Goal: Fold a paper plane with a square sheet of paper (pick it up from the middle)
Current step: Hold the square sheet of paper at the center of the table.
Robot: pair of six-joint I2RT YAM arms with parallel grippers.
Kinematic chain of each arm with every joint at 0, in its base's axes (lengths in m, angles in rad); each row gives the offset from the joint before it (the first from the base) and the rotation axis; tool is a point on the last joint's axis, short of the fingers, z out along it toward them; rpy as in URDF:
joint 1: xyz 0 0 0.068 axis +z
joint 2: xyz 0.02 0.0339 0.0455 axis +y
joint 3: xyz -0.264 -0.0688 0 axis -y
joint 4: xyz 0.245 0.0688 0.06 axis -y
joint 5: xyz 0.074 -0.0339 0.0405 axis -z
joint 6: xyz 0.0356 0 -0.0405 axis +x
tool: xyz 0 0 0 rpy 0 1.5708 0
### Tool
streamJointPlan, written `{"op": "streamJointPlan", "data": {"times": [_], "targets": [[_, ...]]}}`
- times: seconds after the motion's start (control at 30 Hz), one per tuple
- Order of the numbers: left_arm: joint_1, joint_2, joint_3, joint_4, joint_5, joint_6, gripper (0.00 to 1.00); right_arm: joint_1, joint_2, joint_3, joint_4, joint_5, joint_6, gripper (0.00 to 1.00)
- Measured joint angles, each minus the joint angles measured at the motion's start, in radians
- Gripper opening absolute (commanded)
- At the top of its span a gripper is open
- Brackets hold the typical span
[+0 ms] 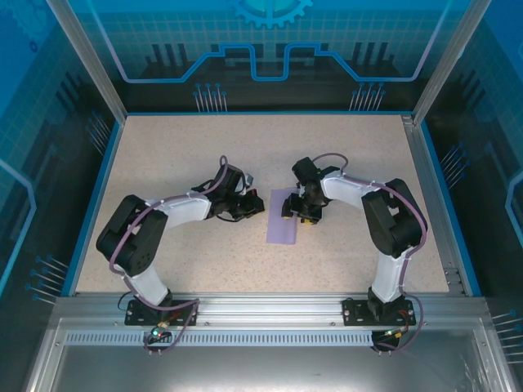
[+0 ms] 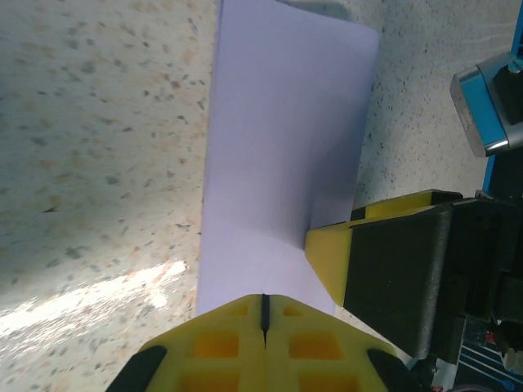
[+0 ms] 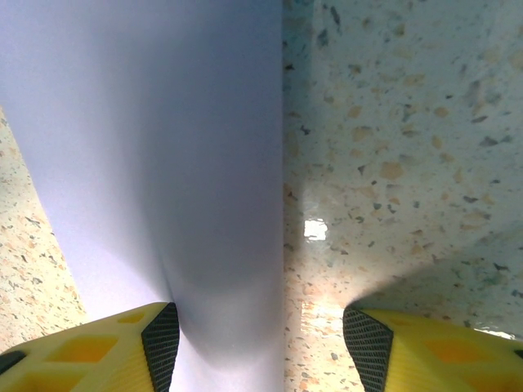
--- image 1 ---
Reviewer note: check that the purple cloth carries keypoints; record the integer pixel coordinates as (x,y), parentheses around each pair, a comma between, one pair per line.
(280,232)

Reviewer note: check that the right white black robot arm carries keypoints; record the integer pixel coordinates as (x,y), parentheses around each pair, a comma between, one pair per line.
(351,188)

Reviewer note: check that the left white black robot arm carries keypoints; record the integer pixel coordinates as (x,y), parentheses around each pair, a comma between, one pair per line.
(180,212)

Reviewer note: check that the grey metal tray sheet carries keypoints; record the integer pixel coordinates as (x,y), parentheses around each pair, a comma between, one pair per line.
(265,367)

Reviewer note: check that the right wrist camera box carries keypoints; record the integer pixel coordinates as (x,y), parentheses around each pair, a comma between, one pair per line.
(298,186)

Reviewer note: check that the long aluminium mounting rail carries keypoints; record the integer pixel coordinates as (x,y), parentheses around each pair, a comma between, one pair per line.
(265,306)

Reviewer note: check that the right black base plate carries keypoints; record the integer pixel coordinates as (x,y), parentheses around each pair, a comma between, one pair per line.
(353,312)

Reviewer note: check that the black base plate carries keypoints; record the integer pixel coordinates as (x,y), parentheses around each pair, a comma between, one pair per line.
(353,312)
(137,316)

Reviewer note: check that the aluminium side rail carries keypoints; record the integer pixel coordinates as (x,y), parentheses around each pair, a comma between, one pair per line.
(429,171)

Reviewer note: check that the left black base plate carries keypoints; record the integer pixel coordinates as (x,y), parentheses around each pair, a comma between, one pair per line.
(137,316)

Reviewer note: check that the aluminium frame post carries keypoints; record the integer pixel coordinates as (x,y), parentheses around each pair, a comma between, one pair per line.
(449,61)
(90,61)

